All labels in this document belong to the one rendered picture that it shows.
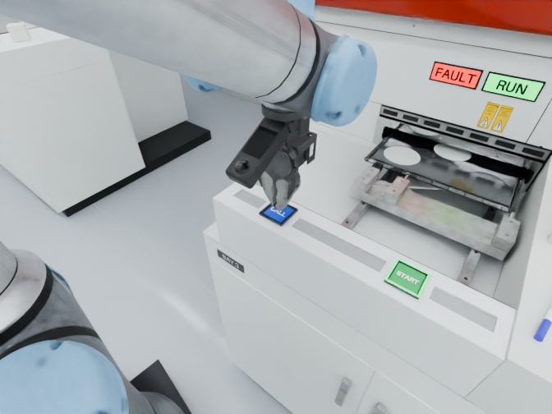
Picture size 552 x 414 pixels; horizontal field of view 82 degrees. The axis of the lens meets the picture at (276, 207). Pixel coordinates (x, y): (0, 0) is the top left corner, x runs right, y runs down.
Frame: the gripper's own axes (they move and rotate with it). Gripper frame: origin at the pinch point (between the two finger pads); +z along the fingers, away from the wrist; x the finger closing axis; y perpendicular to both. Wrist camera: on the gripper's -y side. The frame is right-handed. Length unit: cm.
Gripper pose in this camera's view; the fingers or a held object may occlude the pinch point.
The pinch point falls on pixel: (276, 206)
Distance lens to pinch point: 61.5
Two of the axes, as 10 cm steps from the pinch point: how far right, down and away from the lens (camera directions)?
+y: 6.1, -5.2, 6.0
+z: 0.0, 7.5, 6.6
